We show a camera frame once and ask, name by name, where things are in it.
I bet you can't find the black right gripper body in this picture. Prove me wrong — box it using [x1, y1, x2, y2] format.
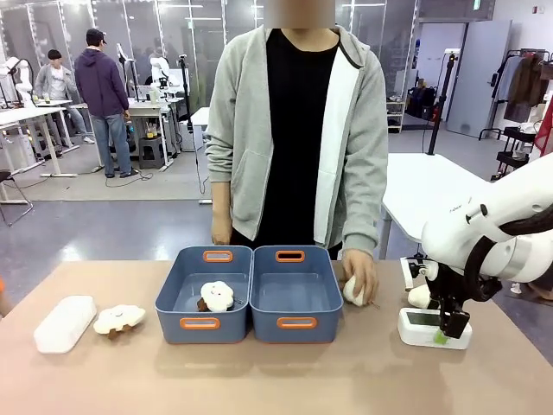
[425, 264, 468, 319]

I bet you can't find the white digital clock with screen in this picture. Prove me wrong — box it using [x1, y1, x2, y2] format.
[397, 307, 474, 351]

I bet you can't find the white cloud plush toy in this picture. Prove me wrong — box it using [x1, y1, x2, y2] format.
[196, 280, 238, 314]
[92, 303, 147, 341]
[342, 276, 369, 309]
[407, 284, 434, 310]

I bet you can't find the person's right forearm grey sleeve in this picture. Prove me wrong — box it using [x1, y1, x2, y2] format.
[204, 129, 243, 220]

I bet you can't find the person's left forearm grey sleeve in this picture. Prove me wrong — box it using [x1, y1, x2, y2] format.
[342, 146, 390, 259]

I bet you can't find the white rounded digital clock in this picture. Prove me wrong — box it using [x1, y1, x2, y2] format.
[33, 295, 99, 355]

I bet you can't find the person's left hand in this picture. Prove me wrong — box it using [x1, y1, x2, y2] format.
[340, 248, 381, 304]

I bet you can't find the person's right hand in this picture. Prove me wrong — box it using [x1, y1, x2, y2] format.
[210, 214, 234, 246]

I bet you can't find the white side table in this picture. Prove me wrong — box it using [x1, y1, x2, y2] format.
[378, 151, 496, 261]

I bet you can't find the black utility cart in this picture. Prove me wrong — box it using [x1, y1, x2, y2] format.
[490, 125, 538, 182]

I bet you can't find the black tripod stand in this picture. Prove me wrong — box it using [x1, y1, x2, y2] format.
[426, 48, 460, 156]

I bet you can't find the red cloth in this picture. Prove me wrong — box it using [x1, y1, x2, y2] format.
[534, 92, 553, 157]

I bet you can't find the person torso in grey hoodie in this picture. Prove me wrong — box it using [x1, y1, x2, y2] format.
[204, 23, 390, 261]

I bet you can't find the grey door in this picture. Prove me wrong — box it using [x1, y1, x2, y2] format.
[445, 19, 514, 140]

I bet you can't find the clothes rack with coats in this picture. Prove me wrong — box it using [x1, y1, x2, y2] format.
[478, 48, 553, 142]

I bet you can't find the grey plastic step stool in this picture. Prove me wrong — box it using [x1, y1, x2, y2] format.
[137, 137, 167, 171]

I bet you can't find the white workbench with equipment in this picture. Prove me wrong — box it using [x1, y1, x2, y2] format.
[68, 97, 188, 172]

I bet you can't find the man in purple hoodie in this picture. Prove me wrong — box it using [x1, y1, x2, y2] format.
[73, 28, 140, 180]

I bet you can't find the man in grey sweater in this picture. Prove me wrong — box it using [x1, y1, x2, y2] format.
[34, 48, 96, 145]

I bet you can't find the black folding chair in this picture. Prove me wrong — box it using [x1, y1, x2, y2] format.
[0, 169, 35, 228]

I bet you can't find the white desk with metal legs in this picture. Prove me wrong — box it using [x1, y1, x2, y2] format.
[0, 105, 79, 205]

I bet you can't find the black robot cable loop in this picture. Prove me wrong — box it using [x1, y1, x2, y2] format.
[462, 235, 505, 303]

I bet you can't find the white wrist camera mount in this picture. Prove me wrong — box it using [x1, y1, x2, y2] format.
[399, 255, 441, 291]

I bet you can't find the blue basket with orange handles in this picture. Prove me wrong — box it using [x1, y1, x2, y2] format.
[155, 246, 254, 345]
[249, 245, 345, 345]

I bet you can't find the black camera tripod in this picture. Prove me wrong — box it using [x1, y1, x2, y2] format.
[176, 54, 205, 152]

